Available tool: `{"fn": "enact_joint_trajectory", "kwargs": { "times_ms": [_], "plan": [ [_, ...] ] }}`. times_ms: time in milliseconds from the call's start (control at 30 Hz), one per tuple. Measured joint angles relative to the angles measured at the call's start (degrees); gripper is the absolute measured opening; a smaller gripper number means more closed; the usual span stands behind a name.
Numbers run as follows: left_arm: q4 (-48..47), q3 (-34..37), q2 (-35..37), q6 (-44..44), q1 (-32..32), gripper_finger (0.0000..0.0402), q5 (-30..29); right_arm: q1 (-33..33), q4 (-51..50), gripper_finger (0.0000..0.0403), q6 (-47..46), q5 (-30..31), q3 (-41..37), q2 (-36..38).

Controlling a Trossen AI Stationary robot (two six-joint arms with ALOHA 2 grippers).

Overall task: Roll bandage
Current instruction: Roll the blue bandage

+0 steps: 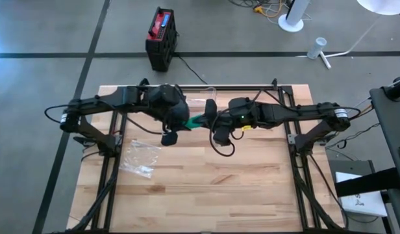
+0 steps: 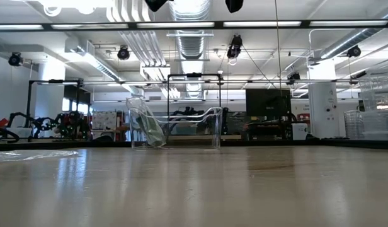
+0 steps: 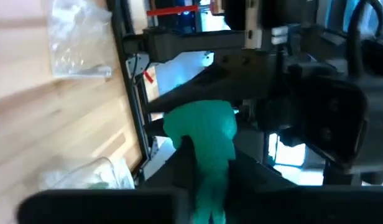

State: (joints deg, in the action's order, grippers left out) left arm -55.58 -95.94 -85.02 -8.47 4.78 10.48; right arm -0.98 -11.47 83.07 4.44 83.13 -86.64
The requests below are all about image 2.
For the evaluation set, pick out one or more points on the clear acrylic tray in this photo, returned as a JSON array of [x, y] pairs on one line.
[[197, 129]]

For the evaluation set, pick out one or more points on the black background robot arm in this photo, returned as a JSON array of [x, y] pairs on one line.
[[186, 112]]

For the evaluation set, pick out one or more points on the black monitor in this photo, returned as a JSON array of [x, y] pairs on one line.
[[263, 101]]

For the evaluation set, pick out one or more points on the white background box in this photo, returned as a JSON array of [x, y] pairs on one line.
[[299, 130]]

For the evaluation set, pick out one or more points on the red black background robot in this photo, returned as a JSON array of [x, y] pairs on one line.
[[14, 116]]

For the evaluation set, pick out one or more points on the clear plastic container stack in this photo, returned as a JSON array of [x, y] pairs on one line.
[[376, 123]]

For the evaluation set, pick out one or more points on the black ceiling-hung camera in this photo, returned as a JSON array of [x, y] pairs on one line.
[[15, 60], [293, 76], [354, 51], [123, 53], [235, 47]]

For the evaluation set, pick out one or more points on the ribbed ceiling air duct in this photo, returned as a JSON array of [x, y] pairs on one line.
[[191, 47]]

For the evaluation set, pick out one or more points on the black background station frame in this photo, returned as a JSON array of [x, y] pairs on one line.
[[55, 81], [194, 75]]

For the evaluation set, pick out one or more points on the silver ceiling duct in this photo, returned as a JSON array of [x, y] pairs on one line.
[[348, 41]]

